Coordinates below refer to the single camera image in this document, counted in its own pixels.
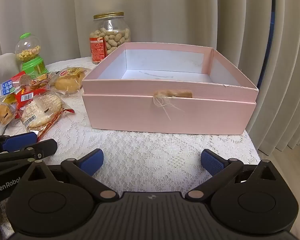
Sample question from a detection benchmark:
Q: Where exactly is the yellow bread packet red label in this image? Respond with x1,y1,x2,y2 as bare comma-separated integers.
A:
49,67,92,95

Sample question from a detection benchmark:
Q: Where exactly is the small clear cracker packet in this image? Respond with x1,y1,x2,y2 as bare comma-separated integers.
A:
19,74,51,92

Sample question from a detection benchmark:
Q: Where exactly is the pink cardboard box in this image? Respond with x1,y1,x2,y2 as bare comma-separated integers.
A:
82,42,259,135

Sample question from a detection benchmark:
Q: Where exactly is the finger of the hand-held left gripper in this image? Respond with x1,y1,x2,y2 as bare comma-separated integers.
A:
0,132,38,153
0,139,58,166

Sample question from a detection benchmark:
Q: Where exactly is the blue snack packet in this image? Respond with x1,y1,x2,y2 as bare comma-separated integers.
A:
0,81,17,97

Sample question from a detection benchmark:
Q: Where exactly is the grey cushion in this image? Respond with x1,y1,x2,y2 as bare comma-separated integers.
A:
0,53,21,85

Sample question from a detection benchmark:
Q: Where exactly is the glass peanut jar gold lid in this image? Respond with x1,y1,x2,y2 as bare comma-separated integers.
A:
89,12,131,65

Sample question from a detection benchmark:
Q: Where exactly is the small brown bread packet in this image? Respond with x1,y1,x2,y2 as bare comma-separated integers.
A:
0,99,18,126

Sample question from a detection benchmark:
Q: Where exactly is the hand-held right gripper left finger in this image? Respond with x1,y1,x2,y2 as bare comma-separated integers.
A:
27,149,118,201

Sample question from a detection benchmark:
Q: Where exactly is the red snack packet white label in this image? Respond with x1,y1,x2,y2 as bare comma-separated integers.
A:
14,89,44,110

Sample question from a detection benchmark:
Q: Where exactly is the beige curtain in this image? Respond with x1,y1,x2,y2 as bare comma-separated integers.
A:
0,0,300,155

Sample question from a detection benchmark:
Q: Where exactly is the round rice cracker packet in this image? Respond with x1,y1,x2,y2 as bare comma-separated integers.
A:
20,92,75,141

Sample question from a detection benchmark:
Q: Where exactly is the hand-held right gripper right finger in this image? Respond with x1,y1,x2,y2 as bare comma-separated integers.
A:
185,149,278,201

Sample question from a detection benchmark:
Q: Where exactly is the white lace tablecloth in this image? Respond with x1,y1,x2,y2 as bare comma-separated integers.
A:
0,56,268,240

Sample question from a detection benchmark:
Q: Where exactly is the green candy dispenser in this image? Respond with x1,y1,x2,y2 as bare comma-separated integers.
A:
15,32,48,77

